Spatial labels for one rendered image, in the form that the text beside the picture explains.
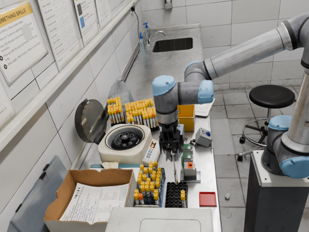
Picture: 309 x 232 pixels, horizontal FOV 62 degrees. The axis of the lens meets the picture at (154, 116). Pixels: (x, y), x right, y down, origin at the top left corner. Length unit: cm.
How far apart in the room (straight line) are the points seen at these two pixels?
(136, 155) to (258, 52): 67
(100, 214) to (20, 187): 30
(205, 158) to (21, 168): 79
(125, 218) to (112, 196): 39
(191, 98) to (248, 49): 25
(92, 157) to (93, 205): 38
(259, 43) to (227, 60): 11
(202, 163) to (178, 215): 58
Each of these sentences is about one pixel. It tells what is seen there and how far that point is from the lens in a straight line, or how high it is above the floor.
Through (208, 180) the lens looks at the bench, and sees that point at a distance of 119.
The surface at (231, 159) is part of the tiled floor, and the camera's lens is 256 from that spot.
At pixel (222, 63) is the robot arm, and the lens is 91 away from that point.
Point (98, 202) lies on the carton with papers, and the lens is 111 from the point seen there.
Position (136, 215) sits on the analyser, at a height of 117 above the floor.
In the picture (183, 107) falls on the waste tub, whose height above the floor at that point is 96.
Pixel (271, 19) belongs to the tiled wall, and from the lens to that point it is 345.
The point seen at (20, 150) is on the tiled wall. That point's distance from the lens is 102.
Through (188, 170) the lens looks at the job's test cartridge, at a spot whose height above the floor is 94.
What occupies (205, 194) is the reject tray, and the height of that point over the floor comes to 88.
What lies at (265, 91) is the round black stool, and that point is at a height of 65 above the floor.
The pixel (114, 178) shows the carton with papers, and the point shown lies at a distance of 113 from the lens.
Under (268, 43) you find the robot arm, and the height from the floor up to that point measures 146.
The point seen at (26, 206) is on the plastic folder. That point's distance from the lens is 105.
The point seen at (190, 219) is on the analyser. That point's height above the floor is 117.
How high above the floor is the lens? 175
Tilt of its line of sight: 33 degrees down
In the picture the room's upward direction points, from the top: 9 degrees counter-clockwise
